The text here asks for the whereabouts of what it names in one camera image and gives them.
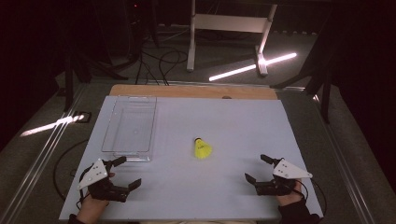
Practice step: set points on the white desk frame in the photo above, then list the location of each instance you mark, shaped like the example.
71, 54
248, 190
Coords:
229, 23

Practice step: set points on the black stand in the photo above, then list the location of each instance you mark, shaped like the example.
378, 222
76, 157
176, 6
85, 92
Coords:
74, 68
320, 71

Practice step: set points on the wooden table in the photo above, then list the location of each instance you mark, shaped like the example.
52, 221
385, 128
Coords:
193, 91

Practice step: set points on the metal floor rail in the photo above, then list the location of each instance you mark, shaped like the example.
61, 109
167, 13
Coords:
40, 155
342, 161

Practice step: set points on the yellow shuttlecock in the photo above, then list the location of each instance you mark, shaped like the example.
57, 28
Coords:
202, 149

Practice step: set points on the black floor box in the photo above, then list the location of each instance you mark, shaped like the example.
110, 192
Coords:
84, 116

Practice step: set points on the person's right hand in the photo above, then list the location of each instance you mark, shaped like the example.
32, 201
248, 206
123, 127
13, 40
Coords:
289, 199

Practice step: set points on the clear plastic box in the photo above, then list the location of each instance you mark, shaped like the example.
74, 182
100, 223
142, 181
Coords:
130, 127

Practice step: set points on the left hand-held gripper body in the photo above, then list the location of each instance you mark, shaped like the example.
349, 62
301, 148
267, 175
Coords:
106, 189

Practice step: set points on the person's left hand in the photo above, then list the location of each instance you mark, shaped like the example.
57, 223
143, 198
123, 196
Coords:
91, 207

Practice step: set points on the white board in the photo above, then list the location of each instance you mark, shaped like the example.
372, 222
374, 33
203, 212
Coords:
202, 186

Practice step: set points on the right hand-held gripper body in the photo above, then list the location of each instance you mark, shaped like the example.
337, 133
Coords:
288, 171

